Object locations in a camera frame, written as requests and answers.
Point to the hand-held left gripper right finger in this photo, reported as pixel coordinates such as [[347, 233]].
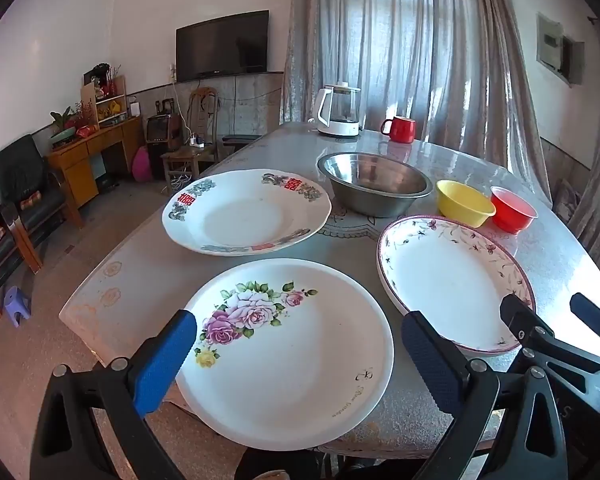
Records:
[[430, 360]]

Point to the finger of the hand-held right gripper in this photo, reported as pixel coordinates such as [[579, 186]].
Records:
[[597, 322], [522, 322]]

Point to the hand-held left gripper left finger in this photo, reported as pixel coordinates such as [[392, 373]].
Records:
[[165, 360]]

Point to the white plate with purple rim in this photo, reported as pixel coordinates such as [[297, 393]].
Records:
[[445, 280]]

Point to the red plastic bowl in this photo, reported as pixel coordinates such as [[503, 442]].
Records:
[[511, 216]]

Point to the white plate with rose print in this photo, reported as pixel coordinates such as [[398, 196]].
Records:
[[305, 360]]

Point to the yellow plastic bowl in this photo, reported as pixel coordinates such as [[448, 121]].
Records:
[[462, 210]]

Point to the white plate with red characters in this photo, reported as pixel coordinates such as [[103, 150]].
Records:
[[245, 215]]

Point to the stainless steel bowl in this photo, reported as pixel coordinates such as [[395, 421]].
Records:
[[375, 197]]

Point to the grey cloth bundle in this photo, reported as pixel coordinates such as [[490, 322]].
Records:
[[566, 197]]

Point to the purple plastic stool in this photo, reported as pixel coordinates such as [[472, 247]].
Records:
[[16, 302]]

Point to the pink bag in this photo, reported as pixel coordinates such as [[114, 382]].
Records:
[[142, 166]]

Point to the brown wooden chair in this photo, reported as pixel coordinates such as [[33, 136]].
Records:
[[182, 157]]

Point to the orange wooden desk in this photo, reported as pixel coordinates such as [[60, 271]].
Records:
[[80, 170]]

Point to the white power strip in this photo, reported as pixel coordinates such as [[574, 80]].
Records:
[[196, 141]]

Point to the red mug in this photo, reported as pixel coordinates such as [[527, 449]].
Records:
[[401, 131]]

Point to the black portable speaker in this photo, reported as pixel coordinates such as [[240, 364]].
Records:
[[157, 132]]

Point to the dark wooden bench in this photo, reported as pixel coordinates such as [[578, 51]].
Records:
[[240, 140]]

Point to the green ceramic dish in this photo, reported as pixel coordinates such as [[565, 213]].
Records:
[[63, 135]]

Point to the white electric glass kettle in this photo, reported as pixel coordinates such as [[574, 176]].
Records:
[[337, 127]]

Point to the small white box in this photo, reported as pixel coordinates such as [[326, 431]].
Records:
[[134, 109]]

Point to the green potted plant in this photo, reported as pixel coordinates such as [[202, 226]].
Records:
[[62, 119]]

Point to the small wooden shelf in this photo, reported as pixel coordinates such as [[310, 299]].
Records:
[[105, 105]]

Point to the black flat screen television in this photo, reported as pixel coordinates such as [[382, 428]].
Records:
[[222, 45]]

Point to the wall electrical panel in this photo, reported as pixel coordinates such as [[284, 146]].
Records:
[[555, 45]]

